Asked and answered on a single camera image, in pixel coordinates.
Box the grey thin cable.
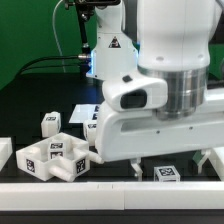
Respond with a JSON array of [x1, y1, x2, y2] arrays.
[[52, 0, 67, 74]]

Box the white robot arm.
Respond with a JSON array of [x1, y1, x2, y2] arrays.
[[92, 0, 224, 173]]

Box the white left wall block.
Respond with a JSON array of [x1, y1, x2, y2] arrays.
[[0, 138, 12, 171]]

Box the white wall block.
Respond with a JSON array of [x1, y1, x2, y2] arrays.
[[0, 138, 12, 171], [209, 147, 224, 182]]

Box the white right wall block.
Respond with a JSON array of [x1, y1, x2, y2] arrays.
[[209, 147, 224, 182]]

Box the white chair seat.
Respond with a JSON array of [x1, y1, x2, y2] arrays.
[[16, 133, 104, 182]]

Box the white tag base sheet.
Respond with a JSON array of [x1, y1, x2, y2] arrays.
[[69, 104, 99, 124]]

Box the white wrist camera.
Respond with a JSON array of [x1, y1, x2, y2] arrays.
[[102, 72, 168, 112]]

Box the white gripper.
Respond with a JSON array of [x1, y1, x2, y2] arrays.
[[95, 88, 224, 181]]

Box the black cables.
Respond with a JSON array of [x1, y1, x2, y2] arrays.
[[14, 54, 92, 78]]

